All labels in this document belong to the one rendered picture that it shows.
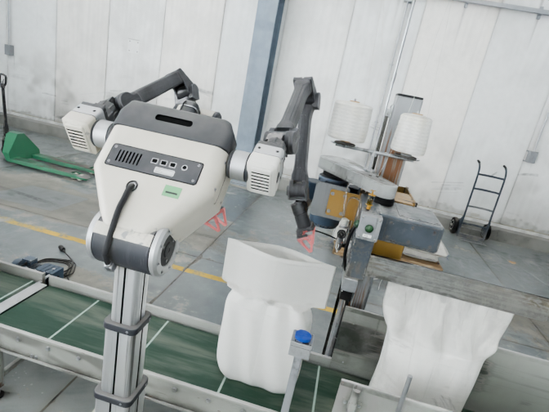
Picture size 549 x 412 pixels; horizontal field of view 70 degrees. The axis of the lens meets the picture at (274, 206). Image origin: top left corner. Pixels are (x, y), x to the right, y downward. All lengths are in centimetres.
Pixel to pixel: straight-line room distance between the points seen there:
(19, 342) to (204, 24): 579
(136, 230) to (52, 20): 756
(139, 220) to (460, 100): 602
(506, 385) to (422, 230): 107
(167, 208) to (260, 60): 532
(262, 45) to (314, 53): 85
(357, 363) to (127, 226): 145
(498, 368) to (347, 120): 137
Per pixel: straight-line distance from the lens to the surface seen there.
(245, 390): 196
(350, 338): 211
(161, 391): 198
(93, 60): 803
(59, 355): 216
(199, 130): 121
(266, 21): 635
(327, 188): 182
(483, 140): 686
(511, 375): 230
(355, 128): 166
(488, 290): 179
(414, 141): 169
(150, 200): 113
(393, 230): 147
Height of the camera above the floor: 170
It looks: 17 degrees down
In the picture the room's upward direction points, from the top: 11 degrees clockwise
